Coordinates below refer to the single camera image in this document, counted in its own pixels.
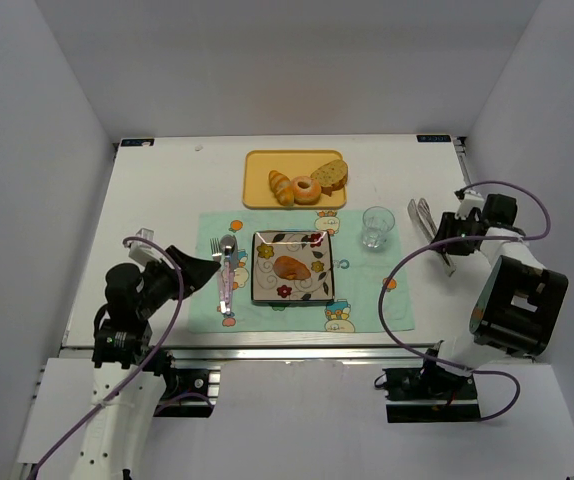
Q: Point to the square floral plate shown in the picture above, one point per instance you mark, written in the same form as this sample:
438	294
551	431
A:
313	248

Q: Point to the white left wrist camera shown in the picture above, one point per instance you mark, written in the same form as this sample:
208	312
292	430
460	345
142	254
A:
140	250

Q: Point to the yellow plastic tray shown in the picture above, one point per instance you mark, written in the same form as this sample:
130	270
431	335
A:
292	163

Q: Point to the orange glazed donut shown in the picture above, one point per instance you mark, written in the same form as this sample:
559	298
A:
306	190

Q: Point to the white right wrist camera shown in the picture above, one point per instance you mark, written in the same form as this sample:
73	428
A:
470	200

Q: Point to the knife with pink handle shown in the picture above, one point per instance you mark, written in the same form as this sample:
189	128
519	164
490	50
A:
232	262

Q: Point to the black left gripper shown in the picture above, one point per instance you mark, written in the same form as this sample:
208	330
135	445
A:
173	273

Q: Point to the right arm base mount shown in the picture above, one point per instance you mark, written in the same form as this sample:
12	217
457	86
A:
428	395

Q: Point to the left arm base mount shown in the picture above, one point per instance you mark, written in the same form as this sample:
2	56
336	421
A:
189	386

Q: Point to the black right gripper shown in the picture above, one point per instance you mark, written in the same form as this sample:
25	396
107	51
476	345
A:
448	233

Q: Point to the green cartoon placemat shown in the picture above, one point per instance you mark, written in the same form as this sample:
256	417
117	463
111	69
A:
361	276

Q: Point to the metal tongs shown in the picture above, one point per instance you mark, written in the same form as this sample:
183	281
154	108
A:
420	215

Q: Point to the seeded bread slice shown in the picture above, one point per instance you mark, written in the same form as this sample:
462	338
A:
331	176

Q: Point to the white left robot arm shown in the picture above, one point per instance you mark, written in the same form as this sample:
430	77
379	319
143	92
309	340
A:
131	374

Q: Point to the aluminium table rail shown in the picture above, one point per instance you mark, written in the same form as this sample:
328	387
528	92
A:
370	354

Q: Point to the fork with pink handle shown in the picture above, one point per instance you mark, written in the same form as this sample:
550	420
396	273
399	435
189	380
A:
217	257

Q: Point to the blue table label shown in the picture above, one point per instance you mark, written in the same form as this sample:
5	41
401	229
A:
137	142
433	138

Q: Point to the small brown bread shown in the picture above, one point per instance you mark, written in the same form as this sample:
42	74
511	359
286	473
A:
289	268

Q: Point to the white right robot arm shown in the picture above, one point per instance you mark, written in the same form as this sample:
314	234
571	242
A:
518	306

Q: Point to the striped croissant roll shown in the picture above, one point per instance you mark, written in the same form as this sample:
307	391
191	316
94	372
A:
282	188

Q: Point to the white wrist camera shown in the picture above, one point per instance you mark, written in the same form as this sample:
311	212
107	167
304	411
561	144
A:
470	200
140	250

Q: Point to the clear drinking glass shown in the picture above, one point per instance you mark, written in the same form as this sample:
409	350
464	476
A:
377	223

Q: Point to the right blue table label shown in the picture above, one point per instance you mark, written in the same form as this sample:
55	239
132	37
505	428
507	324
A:
433	138

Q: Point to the left blue table label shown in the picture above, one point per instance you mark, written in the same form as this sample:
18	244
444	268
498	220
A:
137	142

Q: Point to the spoon with pink handle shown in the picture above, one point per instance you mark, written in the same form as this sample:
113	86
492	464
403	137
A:
224	243

